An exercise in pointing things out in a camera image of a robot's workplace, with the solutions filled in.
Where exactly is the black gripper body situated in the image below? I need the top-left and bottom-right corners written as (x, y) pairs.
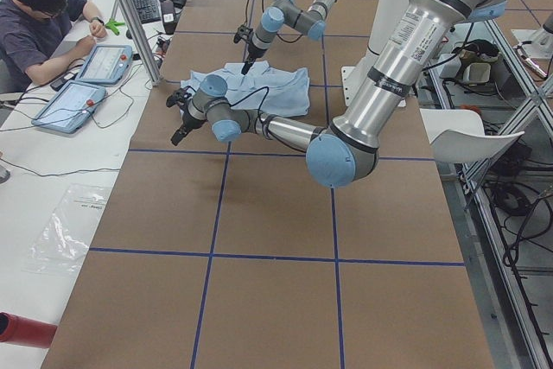
top-left (245, 38), bottom-right (266, 67)
top-left (178, 103), bottom-right (205, 138)

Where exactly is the light blue striped shirt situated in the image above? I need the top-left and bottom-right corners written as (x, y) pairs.
top-left (179, 61), bottom-right (312, 118)

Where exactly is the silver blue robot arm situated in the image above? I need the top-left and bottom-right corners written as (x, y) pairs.
top-left (167, 0), bottom-right (506, 188)
top-left (234, 0), bottom-right (338, 75)

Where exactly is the upper blue teach pendant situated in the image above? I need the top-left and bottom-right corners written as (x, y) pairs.
top-left (76, 44), bottom-right (133, 86)

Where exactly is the blue teach pendant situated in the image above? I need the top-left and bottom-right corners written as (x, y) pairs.
top-left (31, 80), bottom-right (106, 134)
top-left (76, 44), bottom-right (133, 86)

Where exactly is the lower blue teach pendant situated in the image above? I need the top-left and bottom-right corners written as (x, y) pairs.
top-left (31, 80), bottom-right (106, 134)

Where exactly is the black keyboard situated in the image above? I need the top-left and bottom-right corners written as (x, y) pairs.
top-left (131, 0), bottom-right (161, 23)

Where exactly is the green plastic object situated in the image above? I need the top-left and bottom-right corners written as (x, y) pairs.
top-left (105, 18), bottom-right (125, 36)

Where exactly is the clear plastic bag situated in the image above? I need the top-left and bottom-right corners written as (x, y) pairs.
top-left (23, 184), bottom-right (112, 277)

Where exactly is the person in dark shirt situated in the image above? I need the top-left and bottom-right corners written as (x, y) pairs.
top-left (1, 0), bottom-right (107, 92)

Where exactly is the red cylinder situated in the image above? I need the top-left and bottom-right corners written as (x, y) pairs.
top-left (1, 312), bottom-right (58, 349)

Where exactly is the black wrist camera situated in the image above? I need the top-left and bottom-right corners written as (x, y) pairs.
top-left (166, 87), bottom-right (193, 109)
top-left (233, 25), bottom-right (253, 44)

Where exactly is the aluminium frame post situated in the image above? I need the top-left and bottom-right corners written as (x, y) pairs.
top-left (117, 0), bottom-right (162, 86)

